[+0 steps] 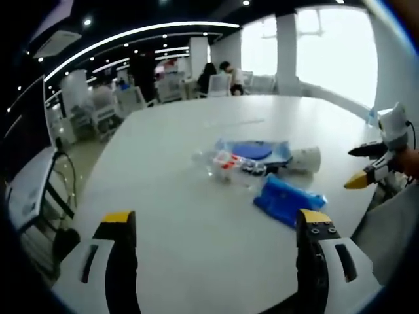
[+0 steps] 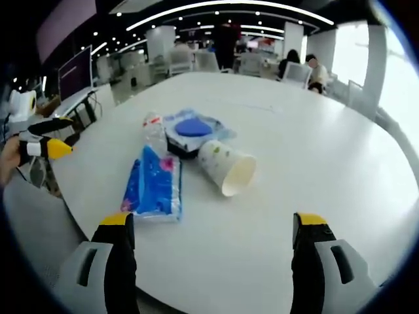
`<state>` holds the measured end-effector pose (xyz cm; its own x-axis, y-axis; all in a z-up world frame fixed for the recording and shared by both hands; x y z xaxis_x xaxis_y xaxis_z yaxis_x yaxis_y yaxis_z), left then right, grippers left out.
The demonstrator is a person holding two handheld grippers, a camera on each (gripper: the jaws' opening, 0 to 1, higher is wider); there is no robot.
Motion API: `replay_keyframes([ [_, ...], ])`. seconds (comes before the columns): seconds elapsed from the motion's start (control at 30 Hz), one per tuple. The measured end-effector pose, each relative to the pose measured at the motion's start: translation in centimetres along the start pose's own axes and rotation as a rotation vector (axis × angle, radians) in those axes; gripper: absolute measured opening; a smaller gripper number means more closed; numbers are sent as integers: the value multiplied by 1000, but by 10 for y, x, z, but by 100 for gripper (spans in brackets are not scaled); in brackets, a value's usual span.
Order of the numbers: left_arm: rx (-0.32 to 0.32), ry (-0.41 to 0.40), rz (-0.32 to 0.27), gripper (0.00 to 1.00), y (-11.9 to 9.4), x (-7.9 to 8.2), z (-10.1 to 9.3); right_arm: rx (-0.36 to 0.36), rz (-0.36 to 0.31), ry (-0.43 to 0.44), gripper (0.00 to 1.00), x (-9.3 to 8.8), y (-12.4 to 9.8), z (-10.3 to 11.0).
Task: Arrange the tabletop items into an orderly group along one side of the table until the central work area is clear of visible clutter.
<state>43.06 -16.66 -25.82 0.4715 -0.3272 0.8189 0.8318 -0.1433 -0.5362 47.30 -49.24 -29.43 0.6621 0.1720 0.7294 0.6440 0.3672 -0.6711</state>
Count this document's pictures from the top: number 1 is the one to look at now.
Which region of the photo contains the clear bag with blue disc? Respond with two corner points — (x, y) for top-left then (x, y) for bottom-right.
(214, 139), (293, 165)

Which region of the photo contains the white side desk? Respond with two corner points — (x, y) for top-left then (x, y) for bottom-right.
(5, 147), (78, 233)

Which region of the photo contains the white paper cup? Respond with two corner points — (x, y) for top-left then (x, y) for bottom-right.
(287, 146), (322, 173)

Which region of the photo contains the white office chair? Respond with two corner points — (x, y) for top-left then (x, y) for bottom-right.
(208, 73), (232, 97)
(90, 93), (118, 137)
(113, 87), (155, 120)

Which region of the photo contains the clear bag with small items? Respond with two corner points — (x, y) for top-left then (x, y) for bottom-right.
(191, 148), (266, 189)

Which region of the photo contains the person's right hand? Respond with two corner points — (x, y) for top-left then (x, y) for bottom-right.
(394, 147), (419, 180)

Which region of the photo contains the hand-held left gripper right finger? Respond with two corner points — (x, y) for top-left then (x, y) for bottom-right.
(295, 209), (384, 314)

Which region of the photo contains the ceiling air conditioner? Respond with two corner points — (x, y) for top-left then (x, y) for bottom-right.
(32, 29), (82, 59)

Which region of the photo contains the white table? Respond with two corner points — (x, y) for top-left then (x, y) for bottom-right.
(52, 94), (389, 314)

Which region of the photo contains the person's light grey clothing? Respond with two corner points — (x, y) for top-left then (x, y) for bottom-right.
(350, 181), (419, 285)

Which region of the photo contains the blue plastic packet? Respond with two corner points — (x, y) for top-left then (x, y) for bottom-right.
(253, 173), (327, 230)

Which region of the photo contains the black cable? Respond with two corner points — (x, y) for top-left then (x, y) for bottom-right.
(52, 137), (79, 217)

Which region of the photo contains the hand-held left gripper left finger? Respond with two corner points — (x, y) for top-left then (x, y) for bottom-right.
(52, 211), (142, 314)

